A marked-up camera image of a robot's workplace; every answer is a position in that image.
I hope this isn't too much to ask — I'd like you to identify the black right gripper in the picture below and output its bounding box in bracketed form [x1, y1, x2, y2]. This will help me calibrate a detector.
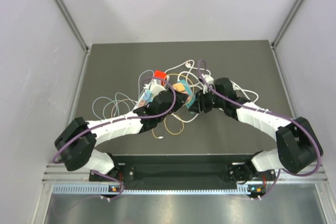
[190, 87, 226, 114]

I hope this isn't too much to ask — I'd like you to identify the teal power strip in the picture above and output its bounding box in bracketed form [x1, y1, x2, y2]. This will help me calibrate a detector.
[178, 80, 196, 109]

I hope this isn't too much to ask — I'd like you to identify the yellow USB cable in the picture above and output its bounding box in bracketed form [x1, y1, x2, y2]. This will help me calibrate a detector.
[152, 72, 195, 140]

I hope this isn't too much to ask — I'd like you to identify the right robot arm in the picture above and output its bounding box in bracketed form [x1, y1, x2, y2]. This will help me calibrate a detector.
[189, 74, 323, 180]

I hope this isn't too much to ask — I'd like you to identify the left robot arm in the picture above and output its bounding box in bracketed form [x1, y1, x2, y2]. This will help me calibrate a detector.
[54, 89, 189, 180]

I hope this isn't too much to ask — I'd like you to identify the red cube socket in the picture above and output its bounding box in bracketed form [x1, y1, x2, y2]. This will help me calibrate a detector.
[154, 70, 167, 80]

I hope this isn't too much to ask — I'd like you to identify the blue USB charger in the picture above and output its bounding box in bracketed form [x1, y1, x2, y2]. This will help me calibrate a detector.
[143, 90, 152, 102]

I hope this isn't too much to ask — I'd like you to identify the white power strip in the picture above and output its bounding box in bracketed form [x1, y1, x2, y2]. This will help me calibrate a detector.
[132, 77, 174, 119]

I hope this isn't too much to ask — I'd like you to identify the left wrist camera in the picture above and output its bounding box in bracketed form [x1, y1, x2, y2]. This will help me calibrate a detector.
[149, 79, 166, 95]

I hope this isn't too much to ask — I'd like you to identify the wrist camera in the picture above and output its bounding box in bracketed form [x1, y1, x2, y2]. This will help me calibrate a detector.
[200, 74, 214, 85]
[149, 79, 166, 95]

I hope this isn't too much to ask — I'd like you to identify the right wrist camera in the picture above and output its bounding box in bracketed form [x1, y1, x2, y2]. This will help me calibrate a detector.
[200, 74, 214, 85]

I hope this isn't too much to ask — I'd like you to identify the light blue USB cable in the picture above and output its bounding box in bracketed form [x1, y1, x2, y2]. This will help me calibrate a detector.
[92, 69, 155, 120]

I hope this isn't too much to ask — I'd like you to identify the white power strip cable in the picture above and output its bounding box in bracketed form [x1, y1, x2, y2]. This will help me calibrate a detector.
[166, 59, 213, 83]

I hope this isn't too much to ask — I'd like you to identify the white teal strip cable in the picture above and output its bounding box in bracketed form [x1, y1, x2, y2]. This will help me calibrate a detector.
[170, 79, 260, 124]

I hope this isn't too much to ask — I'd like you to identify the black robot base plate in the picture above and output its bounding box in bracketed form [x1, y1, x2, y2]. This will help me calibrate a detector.
[88, 154, 281, 186]

